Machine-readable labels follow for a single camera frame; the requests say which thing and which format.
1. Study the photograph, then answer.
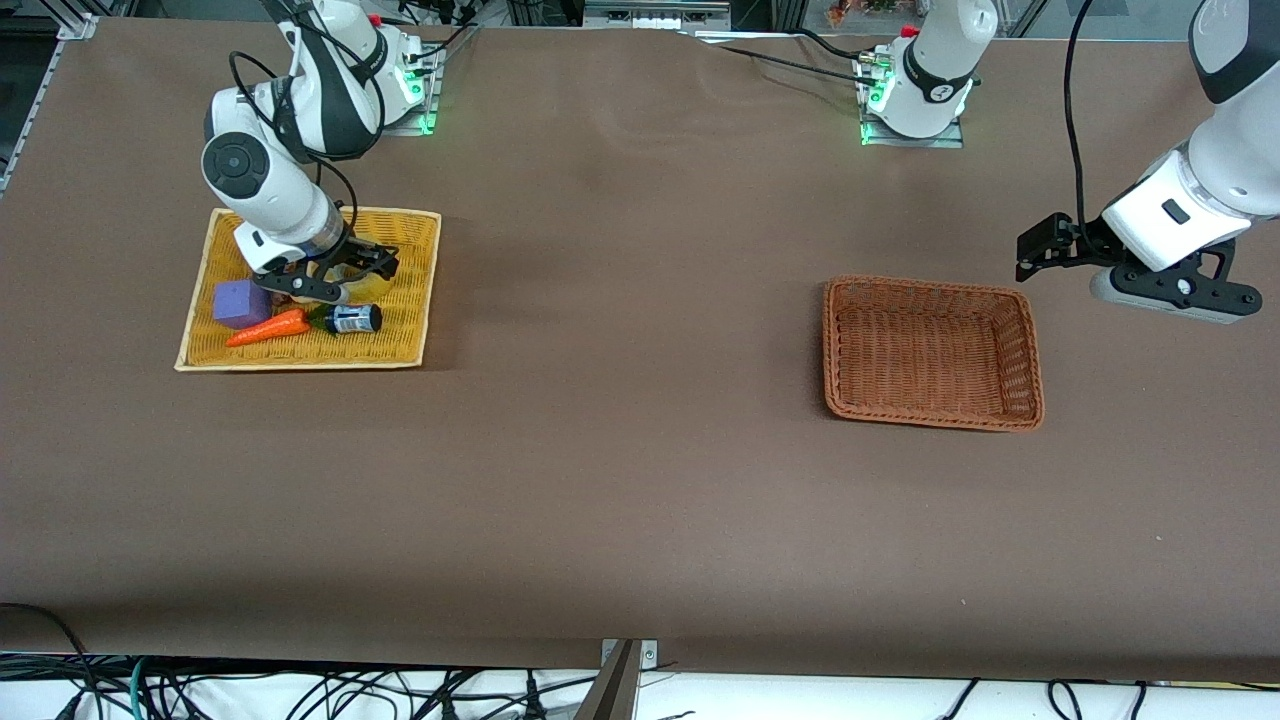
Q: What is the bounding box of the yellowish clear tape roll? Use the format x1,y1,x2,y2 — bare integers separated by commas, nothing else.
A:
318,258,391,303

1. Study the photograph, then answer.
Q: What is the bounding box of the orange toy carrot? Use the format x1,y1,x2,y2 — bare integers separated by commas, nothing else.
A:
226,308,331,349

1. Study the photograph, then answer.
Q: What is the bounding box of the yellow wicker tray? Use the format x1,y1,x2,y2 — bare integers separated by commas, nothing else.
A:
174,206,443,373

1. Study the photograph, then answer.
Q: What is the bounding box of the purple foam cube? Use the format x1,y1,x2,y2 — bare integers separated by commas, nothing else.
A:
212,280,273,331

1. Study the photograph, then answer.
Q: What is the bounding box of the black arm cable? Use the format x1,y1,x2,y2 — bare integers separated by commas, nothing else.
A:
228,0,361,236
1062,0,1096,236

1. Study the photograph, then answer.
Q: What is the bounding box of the grey box with ports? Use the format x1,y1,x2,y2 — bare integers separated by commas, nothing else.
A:
583,0,733,31

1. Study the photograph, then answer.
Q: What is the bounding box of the brown wicker basket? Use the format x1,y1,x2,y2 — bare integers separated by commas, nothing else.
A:
822,277,1046,433

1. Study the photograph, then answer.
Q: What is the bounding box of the silver aluminium frame rail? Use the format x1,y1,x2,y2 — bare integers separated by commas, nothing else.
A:
0,12,101,196

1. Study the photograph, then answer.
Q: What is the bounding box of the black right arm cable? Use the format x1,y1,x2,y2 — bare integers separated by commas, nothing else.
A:
228,0,361,236

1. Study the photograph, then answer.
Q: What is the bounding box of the brown wooden beam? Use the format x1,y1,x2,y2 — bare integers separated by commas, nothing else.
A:
572,640,641,720

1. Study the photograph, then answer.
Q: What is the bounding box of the silver table edge bracket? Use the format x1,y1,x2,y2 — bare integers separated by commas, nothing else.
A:
600,638,659,671

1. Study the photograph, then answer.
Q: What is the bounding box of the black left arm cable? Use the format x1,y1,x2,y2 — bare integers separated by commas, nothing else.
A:
1062,0,1096,236

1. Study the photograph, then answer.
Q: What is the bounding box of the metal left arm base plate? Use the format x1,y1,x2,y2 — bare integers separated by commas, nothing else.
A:
855,50,966,149

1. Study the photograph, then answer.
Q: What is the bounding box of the small can with black lid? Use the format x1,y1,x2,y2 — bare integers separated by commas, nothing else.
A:
322,303,384,336

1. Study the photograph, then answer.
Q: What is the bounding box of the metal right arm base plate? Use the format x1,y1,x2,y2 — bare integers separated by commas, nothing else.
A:
385,45,441,136

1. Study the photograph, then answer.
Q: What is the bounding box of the black cable across table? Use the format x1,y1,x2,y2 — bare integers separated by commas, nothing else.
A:
690,28,876,86

